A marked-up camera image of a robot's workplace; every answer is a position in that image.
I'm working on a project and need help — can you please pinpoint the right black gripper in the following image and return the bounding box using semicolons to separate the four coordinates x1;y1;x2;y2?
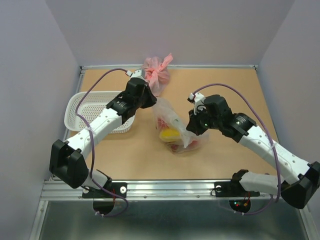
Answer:
186;105;222;136

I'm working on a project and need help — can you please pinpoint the clear plastic fruit bag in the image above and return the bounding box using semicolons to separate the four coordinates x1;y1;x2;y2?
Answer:
152;97;210;154

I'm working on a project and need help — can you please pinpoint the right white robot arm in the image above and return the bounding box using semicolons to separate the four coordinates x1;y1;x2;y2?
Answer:
186;93;320;209

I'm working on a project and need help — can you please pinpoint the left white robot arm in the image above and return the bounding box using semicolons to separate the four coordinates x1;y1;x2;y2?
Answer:
49;77;157;197

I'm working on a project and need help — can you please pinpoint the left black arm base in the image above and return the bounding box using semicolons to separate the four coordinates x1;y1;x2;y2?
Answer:
82;181;129;218

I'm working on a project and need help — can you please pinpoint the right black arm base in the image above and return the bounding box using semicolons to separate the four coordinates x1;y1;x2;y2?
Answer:
210;181;261;215

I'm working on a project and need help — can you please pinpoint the yellow fruit in bag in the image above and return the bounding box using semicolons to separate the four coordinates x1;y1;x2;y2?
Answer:
159;127;181;143

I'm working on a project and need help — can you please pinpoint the pink knotted plastic bag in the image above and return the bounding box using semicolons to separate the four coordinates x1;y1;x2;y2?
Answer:
142;53;173;97

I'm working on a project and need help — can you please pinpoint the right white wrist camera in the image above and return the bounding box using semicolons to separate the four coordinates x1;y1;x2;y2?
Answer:
187;92;206;115

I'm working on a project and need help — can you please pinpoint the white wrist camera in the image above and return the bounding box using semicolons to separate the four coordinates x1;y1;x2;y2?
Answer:
125;68;145;80
187;92;206;115

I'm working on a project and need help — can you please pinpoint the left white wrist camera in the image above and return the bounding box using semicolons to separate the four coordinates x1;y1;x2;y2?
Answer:
125;68;145;80

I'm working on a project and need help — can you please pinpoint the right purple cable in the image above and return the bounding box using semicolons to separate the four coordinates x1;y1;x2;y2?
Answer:
192;83;285;216

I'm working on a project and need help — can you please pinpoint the purple cable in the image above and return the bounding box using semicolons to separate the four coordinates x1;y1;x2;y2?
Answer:
192;83;285;216
74;67;130;218

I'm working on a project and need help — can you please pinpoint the aluminium front rail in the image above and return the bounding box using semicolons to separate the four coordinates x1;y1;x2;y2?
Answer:
41;178;307;201

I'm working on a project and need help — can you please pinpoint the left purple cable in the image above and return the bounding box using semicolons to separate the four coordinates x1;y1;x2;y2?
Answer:
74;67;130;218

